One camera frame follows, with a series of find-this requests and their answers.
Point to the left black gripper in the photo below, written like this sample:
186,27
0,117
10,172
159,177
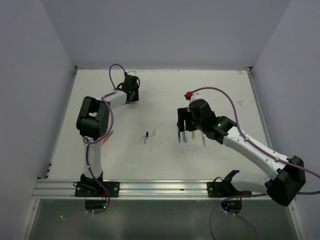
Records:
136,97

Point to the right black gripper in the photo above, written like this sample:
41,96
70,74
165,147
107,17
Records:
183,113

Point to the purple pen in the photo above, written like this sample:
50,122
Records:
185,133

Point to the dark green pen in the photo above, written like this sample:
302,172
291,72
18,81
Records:
179,136

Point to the orange highlighter pen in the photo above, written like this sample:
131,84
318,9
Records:
107,137

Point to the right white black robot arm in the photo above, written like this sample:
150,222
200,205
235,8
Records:
284,176

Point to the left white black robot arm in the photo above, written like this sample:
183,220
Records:
94,122

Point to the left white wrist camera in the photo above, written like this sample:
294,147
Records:
132,73

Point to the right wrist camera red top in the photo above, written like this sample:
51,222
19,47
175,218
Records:
192,96

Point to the right side aluminium rail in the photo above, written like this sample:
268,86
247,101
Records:
259,108

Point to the aluminium rail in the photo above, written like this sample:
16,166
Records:
63,189
259,108

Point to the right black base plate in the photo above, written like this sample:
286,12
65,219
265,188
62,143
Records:
221,189

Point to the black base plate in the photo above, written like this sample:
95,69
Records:
112,189
221,189

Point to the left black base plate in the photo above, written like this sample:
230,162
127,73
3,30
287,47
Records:
112,189

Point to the aluminium front rail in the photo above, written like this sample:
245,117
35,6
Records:
63,189

